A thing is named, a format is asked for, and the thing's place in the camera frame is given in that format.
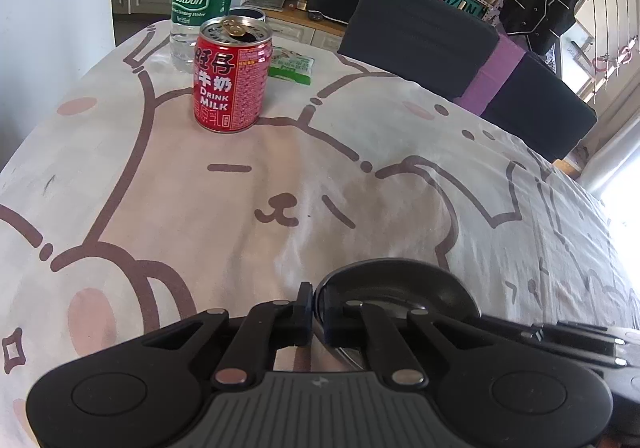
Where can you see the teal sign plate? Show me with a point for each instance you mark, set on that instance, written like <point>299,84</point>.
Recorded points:
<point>457,1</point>

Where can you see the dark grey chair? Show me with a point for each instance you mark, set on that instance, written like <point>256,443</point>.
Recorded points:
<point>540,103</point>
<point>415,38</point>

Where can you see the metal stair railing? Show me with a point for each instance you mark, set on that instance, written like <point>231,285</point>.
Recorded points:
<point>607,3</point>

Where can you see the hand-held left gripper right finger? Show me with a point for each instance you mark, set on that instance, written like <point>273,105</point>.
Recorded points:
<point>332,325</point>

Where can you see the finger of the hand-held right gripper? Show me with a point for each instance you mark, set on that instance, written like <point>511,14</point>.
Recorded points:
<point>585,333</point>
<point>575,350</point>

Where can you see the printed cartoon tablecloth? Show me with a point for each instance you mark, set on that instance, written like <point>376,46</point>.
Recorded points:
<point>300,188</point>

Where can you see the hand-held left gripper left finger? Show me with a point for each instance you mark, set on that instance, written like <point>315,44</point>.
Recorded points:
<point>301,323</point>

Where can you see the red drink can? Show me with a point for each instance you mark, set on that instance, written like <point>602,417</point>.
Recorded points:
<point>232,78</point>

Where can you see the grey trash bin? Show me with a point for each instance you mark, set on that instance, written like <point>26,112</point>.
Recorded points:
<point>248,14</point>

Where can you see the white curtain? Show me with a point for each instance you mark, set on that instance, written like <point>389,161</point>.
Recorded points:
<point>612,158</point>

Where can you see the black vest with white trim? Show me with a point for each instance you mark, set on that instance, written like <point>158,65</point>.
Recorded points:
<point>542,3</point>

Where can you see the purple cushion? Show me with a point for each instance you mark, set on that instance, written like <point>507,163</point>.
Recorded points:
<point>487,73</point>

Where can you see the round metal bowl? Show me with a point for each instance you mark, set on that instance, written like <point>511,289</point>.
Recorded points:
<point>400,280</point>

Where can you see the green snack packet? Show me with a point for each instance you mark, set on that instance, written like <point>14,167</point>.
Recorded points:
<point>292,67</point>

